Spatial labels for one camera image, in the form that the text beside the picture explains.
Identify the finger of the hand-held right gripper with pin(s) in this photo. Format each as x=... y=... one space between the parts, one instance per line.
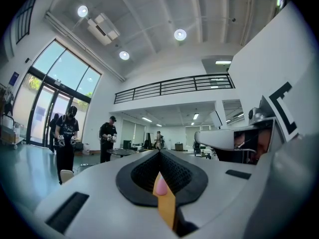
x=214 y=138

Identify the round black table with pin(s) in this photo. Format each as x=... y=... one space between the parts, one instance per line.
x=122 y=152

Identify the white ceiling pipe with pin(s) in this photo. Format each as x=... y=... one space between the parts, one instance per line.
x=84 y=46

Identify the black balcony railing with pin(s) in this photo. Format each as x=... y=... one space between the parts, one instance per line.
x=174 y=86

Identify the fluorescent tube light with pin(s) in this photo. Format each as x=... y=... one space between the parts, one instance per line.
x=196 y=116
x=146 y=119

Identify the blue wall sign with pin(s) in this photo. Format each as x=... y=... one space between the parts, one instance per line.
x=14 y=78

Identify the white ceiling air conditioner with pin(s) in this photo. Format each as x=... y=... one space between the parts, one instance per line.
x=103 y=29

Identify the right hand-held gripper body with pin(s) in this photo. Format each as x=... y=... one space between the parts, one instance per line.
x=269 y=58

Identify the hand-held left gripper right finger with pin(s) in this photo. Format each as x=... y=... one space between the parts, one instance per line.
x=214 y=188

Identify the beige chair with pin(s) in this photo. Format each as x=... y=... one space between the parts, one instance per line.
x=66 y=175

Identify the round ceiling light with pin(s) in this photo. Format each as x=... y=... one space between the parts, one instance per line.
x=180 y=34
x=124 y=55
x=82 y=11

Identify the glass entrance doors and windows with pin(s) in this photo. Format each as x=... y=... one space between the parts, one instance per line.
x=57 y=91

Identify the black framed high window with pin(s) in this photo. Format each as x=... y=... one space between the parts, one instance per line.
x=25 y=19

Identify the metal trolley cart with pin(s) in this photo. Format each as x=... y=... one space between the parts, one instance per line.
x=10 y=133

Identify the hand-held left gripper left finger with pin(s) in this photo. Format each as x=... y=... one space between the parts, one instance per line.
x=99 y=195

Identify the spray bottle with pink nozzle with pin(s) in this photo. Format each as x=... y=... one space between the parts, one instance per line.
x=166 y=208

